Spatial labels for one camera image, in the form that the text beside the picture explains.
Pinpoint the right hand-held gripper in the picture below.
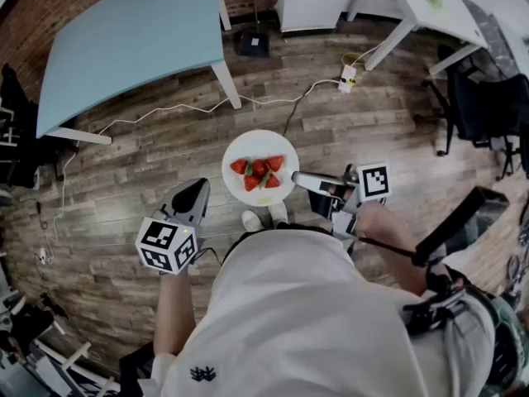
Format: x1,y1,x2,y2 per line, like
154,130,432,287
291,162,392,239

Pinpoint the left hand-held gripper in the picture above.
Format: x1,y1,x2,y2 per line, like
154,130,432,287
135,178,211,275

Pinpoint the white round plate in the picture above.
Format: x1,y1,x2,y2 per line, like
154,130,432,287
221,129,300,207

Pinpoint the person's left forearm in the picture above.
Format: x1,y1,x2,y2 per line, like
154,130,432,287
153,271,198,357

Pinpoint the person's right forearm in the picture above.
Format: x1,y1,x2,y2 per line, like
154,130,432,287
369,229,433,299

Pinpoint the black shoulder harness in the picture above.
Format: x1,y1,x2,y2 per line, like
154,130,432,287
403,262,472,337

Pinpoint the person's right hand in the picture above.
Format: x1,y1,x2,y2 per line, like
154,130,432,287
355,201,400,243

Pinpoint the person's right white shoe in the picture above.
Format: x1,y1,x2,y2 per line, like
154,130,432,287
268,200,289,227

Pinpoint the person's white shoe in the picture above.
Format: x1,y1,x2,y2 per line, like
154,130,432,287
241,209,264,233
268,200,289,227

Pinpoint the person's left white shoe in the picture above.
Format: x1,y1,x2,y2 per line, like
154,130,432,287
241,209,264,233

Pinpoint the white power strip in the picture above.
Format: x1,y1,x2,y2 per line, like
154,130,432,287
337,65,358,94

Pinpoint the black floor stand base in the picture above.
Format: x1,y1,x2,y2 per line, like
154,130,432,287
236,0,272,58

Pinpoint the person's white shirt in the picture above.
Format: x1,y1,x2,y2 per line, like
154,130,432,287
150,227,497,397

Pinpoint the small black adapter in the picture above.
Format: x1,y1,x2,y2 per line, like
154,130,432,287
35,200,49,232

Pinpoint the white metal rack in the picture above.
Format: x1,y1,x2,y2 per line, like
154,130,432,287
22,337,122,397

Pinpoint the black floor cable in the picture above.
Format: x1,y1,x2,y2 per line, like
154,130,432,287
282,81,320,136

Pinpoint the long white floor cable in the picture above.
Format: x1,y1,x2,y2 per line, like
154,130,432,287
35,79,346,264

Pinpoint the yellow cable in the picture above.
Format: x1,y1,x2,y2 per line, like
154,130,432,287
341,50,376,86

